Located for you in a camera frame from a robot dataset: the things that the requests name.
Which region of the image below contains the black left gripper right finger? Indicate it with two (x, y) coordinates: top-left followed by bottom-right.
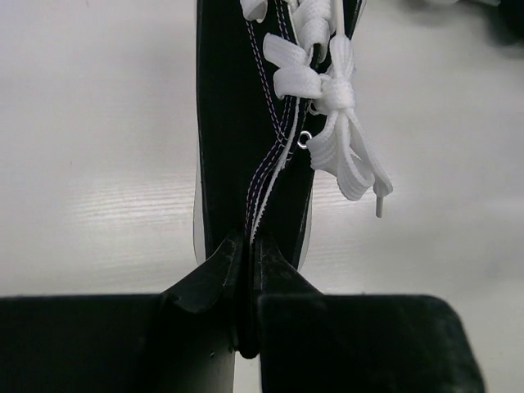
(254, 236), (486, 393)

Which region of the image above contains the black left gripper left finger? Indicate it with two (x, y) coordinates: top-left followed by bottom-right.
(1, 233), (242, 392)

